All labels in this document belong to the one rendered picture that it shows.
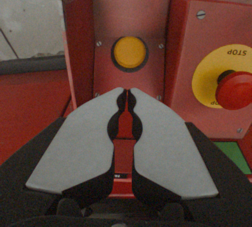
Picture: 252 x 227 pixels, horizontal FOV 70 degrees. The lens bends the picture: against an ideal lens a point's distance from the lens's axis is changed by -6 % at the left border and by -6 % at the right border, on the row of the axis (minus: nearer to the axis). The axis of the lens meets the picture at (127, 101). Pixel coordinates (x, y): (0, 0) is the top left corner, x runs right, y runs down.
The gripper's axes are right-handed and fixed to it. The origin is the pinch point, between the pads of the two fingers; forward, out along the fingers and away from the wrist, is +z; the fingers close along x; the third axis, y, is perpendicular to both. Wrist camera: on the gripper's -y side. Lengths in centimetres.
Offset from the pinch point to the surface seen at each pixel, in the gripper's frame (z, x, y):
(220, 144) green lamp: 5.4, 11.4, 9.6
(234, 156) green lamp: 3.7, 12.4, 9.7
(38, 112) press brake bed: 36, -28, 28
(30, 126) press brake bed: 29.9, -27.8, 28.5
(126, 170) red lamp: 1.7, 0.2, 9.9
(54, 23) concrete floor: 85, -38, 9
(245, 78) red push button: 3.1, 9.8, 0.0
